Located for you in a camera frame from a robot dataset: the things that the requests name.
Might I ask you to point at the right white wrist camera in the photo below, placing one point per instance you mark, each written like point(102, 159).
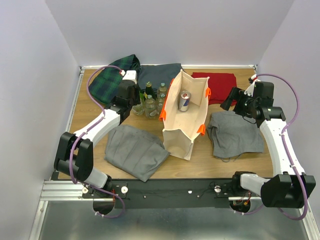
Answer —
point(250, 90)

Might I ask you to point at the beige canvas bag orange handles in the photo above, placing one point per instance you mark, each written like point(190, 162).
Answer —
point(180, 129)

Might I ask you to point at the red folded cloth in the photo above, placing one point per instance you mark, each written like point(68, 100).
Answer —
point(220, 85)

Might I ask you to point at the red top drink can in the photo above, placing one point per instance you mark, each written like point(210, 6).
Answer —
point(184, 100)

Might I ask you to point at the grey folded cloth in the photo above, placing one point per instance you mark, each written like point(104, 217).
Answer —
point(135, 151)
point(232, 135)

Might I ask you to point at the black mounting base plate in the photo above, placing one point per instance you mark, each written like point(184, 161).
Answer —
point(176, 193)

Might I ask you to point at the clear soda water bottle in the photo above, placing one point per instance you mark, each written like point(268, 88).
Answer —
point(160, 102)
point(162, 89)
point(138, 109)
point(150, 107)

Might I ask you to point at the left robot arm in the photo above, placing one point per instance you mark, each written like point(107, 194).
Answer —
point(75, 152)

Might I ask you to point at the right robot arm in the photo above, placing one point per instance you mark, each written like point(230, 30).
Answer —
point(290, 181)

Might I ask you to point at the dark blue folded cloth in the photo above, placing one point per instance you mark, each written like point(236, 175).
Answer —
point(157, 74)

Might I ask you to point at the aluminium frame rail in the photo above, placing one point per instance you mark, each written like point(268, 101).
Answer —
point(53, 190)

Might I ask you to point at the grey folded cloth left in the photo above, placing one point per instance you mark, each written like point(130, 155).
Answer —
point(135, 151)

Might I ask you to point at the green plaid cloth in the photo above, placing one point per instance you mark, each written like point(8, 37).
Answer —
point(105, 85)

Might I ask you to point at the green glass bottle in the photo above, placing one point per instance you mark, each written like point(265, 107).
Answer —
point(149, 91)
point(142, 96)

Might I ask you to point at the grey folded cloth right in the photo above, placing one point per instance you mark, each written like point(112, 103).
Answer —
point(232, 135)

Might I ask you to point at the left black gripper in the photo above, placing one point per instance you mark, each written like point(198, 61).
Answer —
point(137, 100)

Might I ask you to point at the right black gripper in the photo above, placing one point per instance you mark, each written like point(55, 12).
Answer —
point(237, 94)

